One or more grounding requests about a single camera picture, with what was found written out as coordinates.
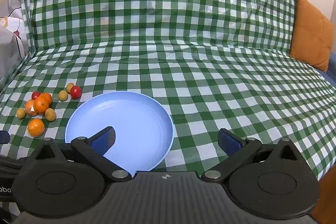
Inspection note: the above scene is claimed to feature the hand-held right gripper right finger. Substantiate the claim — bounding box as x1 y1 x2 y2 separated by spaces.
201 128 302 183

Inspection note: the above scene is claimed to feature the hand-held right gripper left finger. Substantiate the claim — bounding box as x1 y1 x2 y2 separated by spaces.
34 126 132 183

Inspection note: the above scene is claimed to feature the light blue plate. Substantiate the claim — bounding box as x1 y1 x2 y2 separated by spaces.
65 91 175 172

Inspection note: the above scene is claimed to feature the plastic-wrapped orange mandarin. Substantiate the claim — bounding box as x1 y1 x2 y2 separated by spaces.
24 99 38 117

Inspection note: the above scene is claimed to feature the green checked tablecloth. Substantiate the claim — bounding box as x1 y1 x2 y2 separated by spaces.
0 0 334 184

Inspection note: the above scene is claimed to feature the blue sofa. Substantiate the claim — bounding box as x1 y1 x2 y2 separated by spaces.
314 52 336 98

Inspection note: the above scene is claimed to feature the orange cushion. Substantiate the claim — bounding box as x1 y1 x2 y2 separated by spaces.
289 0 334 72

